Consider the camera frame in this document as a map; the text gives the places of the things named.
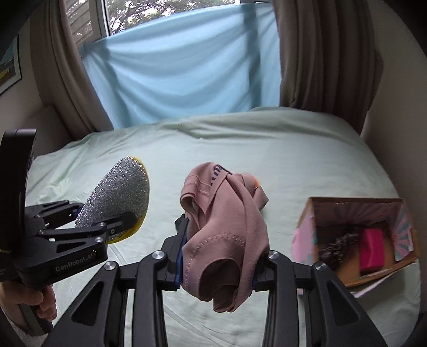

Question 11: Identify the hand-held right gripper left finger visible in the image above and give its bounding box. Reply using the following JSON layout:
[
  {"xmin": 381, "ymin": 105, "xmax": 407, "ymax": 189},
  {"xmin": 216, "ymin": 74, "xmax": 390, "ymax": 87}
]
[{"xmin": 42, "ymin": 214, "xmax": 191, "ymax": 347}]

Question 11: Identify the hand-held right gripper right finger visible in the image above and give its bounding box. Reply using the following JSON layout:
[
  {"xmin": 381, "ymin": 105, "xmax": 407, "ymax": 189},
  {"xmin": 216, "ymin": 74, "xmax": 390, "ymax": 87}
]
[{"xmin": 252, "ymin": 250, "xmax": 389, "ymax": 347}]

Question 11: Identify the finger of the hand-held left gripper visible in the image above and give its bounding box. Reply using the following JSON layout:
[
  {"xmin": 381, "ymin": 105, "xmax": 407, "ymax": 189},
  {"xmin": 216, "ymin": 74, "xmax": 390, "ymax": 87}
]
[
  {"xmin": 26, "ymin": 200, "xmax": 83, "ymax": 229},
  {"xmin": 38, "ymin": 212, "xmax": 138, "ymax": 247}
]

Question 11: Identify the silver and yellow scrub sponge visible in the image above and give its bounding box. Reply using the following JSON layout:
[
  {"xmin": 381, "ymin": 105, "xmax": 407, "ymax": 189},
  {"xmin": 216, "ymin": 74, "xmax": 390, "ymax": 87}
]
[{"xmin": 74, "ymin": 156, "xmax": 151, "ymax": 246}]

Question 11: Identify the pink cloth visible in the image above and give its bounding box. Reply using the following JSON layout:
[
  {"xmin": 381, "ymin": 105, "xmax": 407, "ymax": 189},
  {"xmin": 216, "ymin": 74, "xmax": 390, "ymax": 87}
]
[{"xmin": 179, "ymin": 162, "xmax": 270, "ymax": 313}]

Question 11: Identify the cardboard box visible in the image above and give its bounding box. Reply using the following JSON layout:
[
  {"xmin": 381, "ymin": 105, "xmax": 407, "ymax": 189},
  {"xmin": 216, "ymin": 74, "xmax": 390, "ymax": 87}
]
[{"xmin": 292, "ymin": 197, "xmax": 420, "ymax": 297}]

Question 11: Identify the person's left forearm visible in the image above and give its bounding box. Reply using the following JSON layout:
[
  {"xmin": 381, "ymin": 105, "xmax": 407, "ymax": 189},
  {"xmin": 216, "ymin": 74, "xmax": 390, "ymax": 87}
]
[{"xmin": 0, "ymin": 305, "xmax": 45, "ymax": 347}]

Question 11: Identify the person's left hand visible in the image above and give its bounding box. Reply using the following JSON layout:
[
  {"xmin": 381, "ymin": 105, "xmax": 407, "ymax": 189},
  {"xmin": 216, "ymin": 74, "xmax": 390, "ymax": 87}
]
[{"xmin": 0, "ymin": 283, "xmax": 58, "ymax": 323}]

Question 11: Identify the dark scrubber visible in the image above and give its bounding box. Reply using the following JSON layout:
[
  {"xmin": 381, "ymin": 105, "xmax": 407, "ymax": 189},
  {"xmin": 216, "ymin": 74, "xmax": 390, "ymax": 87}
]
[{"xmin": 317, "ymin": 230, "xmax": 363, "ymax": 270}]

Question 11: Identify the beige headboard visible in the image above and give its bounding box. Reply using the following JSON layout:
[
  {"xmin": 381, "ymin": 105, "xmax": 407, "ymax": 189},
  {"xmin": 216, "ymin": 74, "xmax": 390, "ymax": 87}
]
[{"xmin": 15, "ymin": 105, "xmax": 72, "ymax": 157}]

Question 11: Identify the pink sponge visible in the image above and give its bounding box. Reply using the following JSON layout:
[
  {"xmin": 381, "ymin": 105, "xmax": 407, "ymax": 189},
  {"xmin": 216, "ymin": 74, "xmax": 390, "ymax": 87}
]
[{"xmin": 359, "ymin": 228, "xmax": 386, "ymax": 276}]

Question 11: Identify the beige curtain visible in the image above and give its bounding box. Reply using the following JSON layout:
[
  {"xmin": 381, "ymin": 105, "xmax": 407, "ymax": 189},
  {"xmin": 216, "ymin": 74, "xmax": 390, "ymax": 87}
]
[
  {"xmin": 30, "ymin": 0, "xmax": 116, "ymax": 134},
  {"xmin": 272, "ymin": 0, "xmax": 384, "ymax": 135}
]

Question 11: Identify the light blue cloth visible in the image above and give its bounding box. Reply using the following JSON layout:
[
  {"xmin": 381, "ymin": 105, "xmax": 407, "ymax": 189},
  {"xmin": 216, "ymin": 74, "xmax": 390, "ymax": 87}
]
[{"xmin": 80, "ymin": 4, "xmax": 284, "ymax": 131}]

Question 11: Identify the window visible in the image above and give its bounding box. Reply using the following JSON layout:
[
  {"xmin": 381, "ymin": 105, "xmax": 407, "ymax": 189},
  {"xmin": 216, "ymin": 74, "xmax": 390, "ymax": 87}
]
[{"xmin": 65, "ymin": 0, "xmax": 256, "ymax": 46}]

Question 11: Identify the wall poster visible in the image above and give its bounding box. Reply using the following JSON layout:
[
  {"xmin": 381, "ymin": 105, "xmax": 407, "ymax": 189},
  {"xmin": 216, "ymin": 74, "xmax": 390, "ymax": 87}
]
[{"xmin": 0, "ymin": 33, "xmax": 23, "ymax": 96}]

